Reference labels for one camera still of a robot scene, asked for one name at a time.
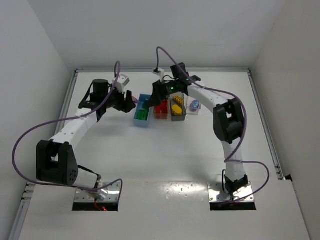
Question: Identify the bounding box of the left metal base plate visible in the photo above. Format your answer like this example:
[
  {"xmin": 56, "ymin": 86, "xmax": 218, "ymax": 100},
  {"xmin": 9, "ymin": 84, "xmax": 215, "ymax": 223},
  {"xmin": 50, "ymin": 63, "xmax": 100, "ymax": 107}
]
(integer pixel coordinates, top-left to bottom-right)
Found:
[{"xmin": 74, "ymin": 182, "xmax": 122, "ymax": 204}]

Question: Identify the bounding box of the grey translucent bin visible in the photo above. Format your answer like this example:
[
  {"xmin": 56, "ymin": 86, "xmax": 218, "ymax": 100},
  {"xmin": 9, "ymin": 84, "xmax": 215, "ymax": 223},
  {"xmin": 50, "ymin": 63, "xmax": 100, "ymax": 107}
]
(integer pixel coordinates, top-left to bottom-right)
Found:
[{"xmin": 169, "ymin": 92, "xmax": 187, "ymax": 122}]

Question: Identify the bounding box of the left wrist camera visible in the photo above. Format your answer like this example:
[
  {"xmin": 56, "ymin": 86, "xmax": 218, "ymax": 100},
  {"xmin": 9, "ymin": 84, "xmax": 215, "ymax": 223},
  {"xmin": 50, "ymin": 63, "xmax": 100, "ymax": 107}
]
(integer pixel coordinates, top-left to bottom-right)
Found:
[{"xmin": 112, "ymin": 74, "xmax": 130, "ymax": 93}]

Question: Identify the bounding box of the yellow rounded lego brick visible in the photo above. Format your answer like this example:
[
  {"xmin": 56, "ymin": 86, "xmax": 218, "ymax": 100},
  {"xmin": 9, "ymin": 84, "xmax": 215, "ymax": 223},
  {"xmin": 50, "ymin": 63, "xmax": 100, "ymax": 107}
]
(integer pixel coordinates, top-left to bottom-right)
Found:
[{"xmin": 171, "ymin": 104, "xmax": 183, "ymax": 116}]

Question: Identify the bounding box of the yellow striped lego brick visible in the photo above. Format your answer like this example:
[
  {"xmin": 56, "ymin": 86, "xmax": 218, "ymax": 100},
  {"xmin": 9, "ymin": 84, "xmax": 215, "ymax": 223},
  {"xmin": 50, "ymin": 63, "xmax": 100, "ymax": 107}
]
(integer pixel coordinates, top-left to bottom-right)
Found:
[{"xmin": 173, "ymin": 95, "xmax": 184, "ymax": 105}]

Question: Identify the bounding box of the purple cable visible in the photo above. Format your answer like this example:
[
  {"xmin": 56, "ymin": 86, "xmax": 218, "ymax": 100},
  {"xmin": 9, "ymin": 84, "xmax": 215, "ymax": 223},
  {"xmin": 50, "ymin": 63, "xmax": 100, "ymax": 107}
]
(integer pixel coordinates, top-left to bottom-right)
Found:
[
  {"xmin": 12, "ymin": 61, "xmax": 138, "ymax": 191},
  {"xmin": 155, "ymin": 46, "xmax": 271, "ymax": 206}
]

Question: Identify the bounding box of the metal base plate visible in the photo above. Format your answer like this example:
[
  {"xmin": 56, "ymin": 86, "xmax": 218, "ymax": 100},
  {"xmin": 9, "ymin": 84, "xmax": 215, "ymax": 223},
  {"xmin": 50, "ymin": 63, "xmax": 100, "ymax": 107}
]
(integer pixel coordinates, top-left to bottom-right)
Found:
[
  {"xmin": 207, "ymin": 181, "xmax": 255, "ymax": 203},
  {"xmin": 74, "ymin": 182, "xmax": 122, "ymax": 204}
]

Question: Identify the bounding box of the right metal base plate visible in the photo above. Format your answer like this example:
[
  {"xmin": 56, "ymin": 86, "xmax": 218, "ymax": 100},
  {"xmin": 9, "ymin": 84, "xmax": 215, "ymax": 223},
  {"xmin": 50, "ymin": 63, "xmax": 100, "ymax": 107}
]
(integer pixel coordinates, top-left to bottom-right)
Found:
[{"xmin": 207, "ymin": 181, "xmax": 255, "ymax": 203}]

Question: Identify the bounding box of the tan translucent bin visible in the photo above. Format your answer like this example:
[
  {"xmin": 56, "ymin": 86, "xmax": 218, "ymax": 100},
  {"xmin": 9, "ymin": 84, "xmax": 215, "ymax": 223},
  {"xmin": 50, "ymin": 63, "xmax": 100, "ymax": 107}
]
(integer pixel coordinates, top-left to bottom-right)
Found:
[{"xmin": 153, "ymin": 99, "xmax": 169, "ymax": 120}]

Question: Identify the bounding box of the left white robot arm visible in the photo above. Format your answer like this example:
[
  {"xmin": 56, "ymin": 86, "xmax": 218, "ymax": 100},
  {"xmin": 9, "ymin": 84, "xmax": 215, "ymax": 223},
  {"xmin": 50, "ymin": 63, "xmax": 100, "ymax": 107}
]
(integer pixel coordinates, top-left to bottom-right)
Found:
[{"xmin": 36, "ymin": 74, "xmax": 136, "ymax": 191}]

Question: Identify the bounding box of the blue rectangular bin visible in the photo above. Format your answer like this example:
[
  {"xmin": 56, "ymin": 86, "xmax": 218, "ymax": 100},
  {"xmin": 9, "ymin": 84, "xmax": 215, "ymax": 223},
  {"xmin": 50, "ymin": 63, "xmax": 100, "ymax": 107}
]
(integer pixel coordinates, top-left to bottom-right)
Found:
[{"xmin": 133, "ymin": 94, "xmax": 151, "ymax": 128}]

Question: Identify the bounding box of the clear transparent bin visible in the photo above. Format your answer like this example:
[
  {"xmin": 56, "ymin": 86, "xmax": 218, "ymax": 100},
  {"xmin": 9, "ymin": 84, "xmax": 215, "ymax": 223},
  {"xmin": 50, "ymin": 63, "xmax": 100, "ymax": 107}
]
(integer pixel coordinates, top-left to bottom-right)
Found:
[{"xmin": 186, "ymin": 96, "xmax": 202, "ymax": 116}]

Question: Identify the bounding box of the green number lego brick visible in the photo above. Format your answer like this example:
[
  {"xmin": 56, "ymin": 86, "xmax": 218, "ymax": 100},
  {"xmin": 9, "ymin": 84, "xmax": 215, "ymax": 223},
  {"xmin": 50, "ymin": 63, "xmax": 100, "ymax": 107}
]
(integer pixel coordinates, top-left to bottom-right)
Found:
[{"xmin": 142, "ymin": 99, "xmax": 151, "ymax": 110}]

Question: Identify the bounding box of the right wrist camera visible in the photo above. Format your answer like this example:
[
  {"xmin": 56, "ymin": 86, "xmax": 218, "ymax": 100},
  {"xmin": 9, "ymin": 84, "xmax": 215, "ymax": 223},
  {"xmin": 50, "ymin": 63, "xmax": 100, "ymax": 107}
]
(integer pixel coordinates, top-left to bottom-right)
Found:
[{"xmin": 152, "ymin": 68, "xmax": 165, "ymax": 81}]

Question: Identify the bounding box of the green lego plate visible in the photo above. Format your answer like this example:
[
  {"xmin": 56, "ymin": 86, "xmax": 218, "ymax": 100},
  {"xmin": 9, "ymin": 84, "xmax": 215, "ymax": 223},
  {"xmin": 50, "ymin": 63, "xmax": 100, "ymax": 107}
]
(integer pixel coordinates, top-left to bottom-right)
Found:
[{"xmin": 135, "ymin": 109, "xmax": 149, "ymax": 121}]

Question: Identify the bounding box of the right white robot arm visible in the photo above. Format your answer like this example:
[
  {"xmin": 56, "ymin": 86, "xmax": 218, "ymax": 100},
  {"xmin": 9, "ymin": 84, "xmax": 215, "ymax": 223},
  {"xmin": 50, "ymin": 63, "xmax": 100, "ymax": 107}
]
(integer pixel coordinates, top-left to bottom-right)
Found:
[{"xmin": 143, "ymin": 63, "xmax": 248, "ymax": 196}]

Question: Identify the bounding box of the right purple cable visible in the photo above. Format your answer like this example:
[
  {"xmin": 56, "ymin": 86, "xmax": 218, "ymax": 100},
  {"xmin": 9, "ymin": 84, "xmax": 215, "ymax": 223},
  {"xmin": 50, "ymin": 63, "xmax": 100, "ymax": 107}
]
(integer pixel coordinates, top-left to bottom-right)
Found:
[{"xmin": 155, "ymin": 46, "xmax": 271, "ymax": 206}]

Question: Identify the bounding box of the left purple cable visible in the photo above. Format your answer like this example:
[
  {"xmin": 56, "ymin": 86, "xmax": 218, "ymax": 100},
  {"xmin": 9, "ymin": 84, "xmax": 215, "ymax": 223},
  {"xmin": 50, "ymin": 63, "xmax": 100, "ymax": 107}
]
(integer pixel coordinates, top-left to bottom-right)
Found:
[{"xmin": 12, "ymin": 61, "xmax": 138, "ymax": 191}]

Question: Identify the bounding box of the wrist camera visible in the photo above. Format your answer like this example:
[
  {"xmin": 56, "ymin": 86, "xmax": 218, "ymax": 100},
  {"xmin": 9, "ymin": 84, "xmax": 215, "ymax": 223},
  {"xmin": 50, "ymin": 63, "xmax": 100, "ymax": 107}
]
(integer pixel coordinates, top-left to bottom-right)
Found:
[
  {"xmin": 112, "ymin": 74, "xmax": 130, "ymax": 93},
  {"xmin": 152, "ymin": 68, "xmax": 165, "ymax": 81}
]

